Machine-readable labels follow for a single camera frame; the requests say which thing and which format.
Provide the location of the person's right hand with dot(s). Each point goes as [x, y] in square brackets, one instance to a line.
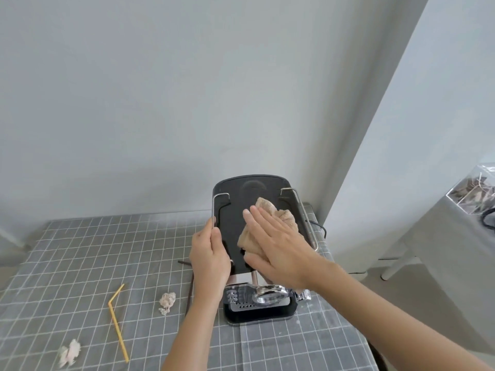
[286, 251]

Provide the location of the person's left hand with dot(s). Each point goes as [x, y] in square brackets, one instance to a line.
[209, 262]

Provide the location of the person's right middle finger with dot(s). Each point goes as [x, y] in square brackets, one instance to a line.
[266, 223]

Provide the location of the person's left thumb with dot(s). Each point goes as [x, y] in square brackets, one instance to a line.
[216, 234]

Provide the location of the person's right thumb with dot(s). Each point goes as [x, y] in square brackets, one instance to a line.
[256, 261]

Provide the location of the beige cleaning cloth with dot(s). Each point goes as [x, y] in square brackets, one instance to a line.
[282, 216]

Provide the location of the black espresso machine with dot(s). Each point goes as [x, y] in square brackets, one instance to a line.
[232, 216]

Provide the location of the person's left forearm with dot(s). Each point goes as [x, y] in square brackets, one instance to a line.
[191, 336]

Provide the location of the person's right forearm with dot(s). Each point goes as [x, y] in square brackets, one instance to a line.
[386, 320]

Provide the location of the chrome portafilter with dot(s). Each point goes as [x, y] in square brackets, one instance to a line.
[272, 294]

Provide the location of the black drip tray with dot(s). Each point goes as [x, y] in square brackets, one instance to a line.
[247, 311]

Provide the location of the crumpled white tissue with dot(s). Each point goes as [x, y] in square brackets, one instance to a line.
[70, 352]
[167, 303]

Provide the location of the yellow bendy straw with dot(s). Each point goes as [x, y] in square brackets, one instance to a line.
[117, 324]

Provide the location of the grey checked tablecloth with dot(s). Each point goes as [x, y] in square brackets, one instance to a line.
[77, 258]

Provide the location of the white table leg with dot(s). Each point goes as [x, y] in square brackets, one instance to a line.
[400, 267]

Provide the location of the plain grey tablecloth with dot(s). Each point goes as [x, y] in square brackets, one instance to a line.
[441, 258]

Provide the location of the clear acrylic box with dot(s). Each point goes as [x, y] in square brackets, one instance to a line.
[470, 191]

